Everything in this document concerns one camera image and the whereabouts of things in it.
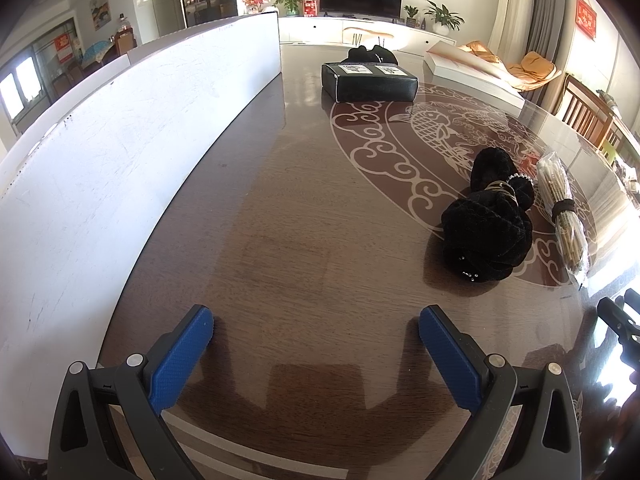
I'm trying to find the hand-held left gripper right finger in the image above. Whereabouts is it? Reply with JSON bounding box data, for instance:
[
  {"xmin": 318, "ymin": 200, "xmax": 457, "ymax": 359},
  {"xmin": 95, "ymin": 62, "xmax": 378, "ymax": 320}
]
[{"xmin": 419, "ymin": 305, "xmax": 583, "ymax": 480}]

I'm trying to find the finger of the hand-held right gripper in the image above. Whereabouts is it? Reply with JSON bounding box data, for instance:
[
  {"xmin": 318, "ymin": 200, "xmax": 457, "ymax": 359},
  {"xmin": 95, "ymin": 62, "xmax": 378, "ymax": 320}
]
[{"xmin": 597, "ymin": 296, "xmax": 640, "ymax": 366}]

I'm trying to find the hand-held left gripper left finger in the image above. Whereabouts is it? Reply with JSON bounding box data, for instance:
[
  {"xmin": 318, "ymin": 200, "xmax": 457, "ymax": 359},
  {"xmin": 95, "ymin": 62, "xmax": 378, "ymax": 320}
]
[{"xmin": 47, "ymin": 304, "xmax": 216, "ymax": 480}]

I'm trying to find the bagged bundle of wooden sticks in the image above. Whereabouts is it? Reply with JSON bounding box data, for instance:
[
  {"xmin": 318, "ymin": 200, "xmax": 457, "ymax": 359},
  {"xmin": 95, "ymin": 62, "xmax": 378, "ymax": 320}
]
[{"xmin": 537, "ymin": 152, "xmax": 592, "ymax": 283}]

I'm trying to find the black scrunchie with rhinestone trim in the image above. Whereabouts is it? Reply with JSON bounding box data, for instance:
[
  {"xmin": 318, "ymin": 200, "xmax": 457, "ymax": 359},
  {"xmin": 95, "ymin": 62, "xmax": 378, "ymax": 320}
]
[{"xmin": 470, "ymin": 147, "xmax": 536, "ymax": 211}]

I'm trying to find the cluttered wooden sideboard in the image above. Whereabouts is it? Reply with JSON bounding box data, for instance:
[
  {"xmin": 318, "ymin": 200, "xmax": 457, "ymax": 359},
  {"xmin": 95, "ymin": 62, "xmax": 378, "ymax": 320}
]
[{"xmin": 597, "ymin": 90, "xmax": 640, "ymax": 186}]

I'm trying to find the white partition board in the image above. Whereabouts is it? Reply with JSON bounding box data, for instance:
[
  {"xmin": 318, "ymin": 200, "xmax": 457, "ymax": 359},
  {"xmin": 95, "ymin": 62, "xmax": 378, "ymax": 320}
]
[{"xmin": 0, "ymin": 11, "xmax": 282, "ymax": 461}]

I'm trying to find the wooden chair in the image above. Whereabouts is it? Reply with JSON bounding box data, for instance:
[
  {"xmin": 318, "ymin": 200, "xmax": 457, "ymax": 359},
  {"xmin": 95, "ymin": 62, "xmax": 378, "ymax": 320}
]
[{"xmin": 552, "ymin": 72, "xmax": 616, "ymax": 141}]

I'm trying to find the orange lounge chair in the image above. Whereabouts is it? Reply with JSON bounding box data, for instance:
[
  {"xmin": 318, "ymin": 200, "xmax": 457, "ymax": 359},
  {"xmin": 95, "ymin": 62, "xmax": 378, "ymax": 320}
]
[{"xmin": 460, "ymin": 42, "xmax": 563, "ymax": 91}]

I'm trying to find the black box with white labels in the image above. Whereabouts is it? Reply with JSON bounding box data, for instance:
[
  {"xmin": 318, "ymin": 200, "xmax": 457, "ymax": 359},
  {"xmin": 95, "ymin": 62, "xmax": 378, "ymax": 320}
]
[{"xmin": 320, "ymin": 62, "xmax": 419, "ymax": 105}]

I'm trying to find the white flat box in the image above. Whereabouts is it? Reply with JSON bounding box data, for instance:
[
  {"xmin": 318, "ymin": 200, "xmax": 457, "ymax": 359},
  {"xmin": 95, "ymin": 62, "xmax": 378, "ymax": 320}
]
[{"xmin": 424, "ymin": 42, "xmax": 526, "ymax": 108}]

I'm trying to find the black cloth with white mark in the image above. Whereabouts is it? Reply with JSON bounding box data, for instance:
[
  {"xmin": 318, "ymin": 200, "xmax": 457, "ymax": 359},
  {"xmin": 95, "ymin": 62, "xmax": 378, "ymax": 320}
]
[{"xmin": 347, "ymin": 45, "xmax": 399, "ymax": 67}]

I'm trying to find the grey curtain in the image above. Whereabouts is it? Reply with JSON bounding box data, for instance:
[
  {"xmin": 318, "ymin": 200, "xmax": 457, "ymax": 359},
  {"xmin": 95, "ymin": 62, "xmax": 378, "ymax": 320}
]
[{"xmin": 525, "ymin": 0, "xmax": 578, "ymax": 76}]

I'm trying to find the white curtain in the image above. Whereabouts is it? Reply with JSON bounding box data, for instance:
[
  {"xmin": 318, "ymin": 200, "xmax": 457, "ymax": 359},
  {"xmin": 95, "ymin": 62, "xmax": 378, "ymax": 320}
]
[{"xmin": 487, "ymin": 0, "xmax": 538, "ymax": 66}]

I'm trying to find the wooden stool with metal legs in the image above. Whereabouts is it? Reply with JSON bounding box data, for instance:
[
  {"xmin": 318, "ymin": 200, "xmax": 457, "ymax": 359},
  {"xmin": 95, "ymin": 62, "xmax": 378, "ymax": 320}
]
[{"xmin": 342, "ymin": 27, "xmax": 396, "ymax": 48}]

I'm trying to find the leafy plant in white pot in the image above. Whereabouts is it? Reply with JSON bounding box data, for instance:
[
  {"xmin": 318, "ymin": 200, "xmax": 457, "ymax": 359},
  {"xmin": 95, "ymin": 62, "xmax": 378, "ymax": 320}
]
[{"xmin": 424, "ymin": 0, "xmax": 465, "ymax": 36}]

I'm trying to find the white door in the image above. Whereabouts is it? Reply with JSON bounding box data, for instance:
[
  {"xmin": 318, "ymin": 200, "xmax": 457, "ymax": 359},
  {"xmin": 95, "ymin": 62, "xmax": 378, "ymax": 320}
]
[{"xmin": 150, "ymin": 0, "xmax": 183, "ymax": 36}]

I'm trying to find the white television cabinet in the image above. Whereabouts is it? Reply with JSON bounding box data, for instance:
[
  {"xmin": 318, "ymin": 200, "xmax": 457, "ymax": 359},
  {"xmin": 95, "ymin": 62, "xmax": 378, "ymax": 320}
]
[{"xmin": 277, "ymin": 16, "xmax": 457, "ymax": 58}]

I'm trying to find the red wall hanging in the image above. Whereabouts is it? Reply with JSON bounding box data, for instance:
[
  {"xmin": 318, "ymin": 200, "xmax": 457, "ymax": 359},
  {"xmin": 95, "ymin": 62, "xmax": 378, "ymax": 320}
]
[{"xmin": 576, "ymin": 0, "xmax": 598, "ymax": 41}]

